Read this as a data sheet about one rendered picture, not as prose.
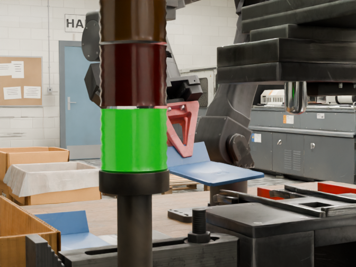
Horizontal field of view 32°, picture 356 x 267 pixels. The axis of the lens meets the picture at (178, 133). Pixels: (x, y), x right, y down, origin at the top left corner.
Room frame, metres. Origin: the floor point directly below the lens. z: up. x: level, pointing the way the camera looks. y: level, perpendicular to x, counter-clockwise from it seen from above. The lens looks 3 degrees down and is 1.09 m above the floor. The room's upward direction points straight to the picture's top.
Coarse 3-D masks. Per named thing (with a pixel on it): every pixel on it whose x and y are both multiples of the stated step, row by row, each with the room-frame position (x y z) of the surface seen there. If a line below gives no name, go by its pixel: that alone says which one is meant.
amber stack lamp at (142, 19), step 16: (112, 0) 0.33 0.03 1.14; (128, 0) 0.33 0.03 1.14; (144, 0) 0.33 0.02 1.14; (160, 0) 0.34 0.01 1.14; (112, 16) 0.33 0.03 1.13; (128, 16) 0.33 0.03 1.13; (144, 16) 0.33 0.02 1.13; (160, 16) 0.34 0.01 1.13; (112, 32) 0.33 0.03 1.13; (128, 32) 0.33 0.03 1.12; (144, 32) 0.33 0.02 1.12; (160, 32) 0.34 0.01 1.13
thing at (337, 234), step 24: (240, 240) 0.53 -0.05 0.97; (264, 240) 0.51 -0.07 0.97; (288, 240) 0.53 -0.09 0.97; (312, 240) 0.54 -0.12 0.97; (336, 240) 0.55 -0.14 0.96; (240, 264) 0.53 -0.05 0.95; (264, 264) 0.51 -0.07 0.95; (288, 264) 0.53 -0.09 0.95; (312, 264) 0.54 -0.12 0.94; (336, 264) 0.62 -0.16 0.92
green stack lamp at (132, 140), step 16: (112, 112) 0.34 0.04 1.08; (128, 112) 0.33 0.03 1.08; (144, 112) 0.33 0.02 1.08; (160, 112) 0.34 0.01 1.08; (112, 128) 0.33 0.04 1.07; (128, 128) 0.33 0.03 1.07; (144, 128) 0.33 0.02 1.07; (160, 128) 0.34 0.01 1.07; (112, 144) 0.34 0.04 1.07; (128, 144) 0.33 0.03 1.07; (144, 144) 0.33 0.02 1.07; (160, 144) 0.34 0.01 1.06; (112, 160) 0.33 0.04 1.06; (128, 160) 0.33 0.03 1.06; (144, 160) 0.33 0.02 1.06; (160, 160) 0.34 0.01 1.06
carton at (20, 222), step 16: (0, 208) 0.77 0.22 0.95; (16, 208) 0.69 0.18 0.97; (0, 224) 0.77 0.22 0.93; (16, 224) 0.70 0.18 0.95; (32, 224) 0.63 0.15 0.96; (48, 224) 0.60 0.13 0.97; (0, 240) 0.54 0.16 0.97; (16, 240) 0.54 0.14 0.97; (48, 240) 0.56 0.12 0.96; (0, 256) 0.54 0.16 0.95; (16, 256) 0.54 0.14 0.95
